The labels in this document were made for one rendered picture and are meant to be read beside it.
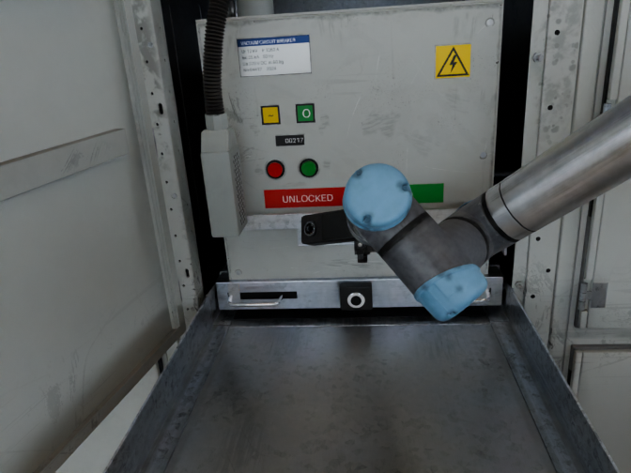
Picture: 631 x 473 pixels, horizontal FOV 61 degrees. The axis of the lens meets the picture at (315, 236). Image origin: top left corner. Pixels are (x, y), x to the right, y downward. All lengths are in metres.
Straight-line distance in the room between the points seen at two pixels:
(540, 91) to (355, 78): 0.29
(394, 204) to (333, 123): 0.38
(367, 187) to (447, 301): 0.15
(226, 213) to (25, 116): 0.32
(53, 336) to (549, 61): 0.82
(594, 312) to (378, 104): 0.52
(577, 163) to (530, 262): 0.39
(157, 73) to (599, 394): 0.97
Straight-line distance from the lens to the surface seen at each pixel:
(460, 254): 0.61
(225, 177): 0.86
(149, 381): 1.15
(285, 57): 0.93
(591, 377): 1.13
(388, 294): 1.02
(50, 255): 0.80
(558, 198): 0.66
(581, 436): 0.76
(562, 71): 0.93
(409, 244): 0.59
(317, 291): 1.02
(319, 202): 0.96
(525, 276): 1.01
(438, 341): 0.97
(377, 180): 0.59
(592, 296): 1.04
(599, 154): 0.64
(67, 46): 0.85
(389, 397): 0.84
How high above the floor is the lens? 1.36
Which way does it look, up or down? 21 degrees down
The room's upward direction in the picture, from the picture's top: 4 degrees counter-clockwise
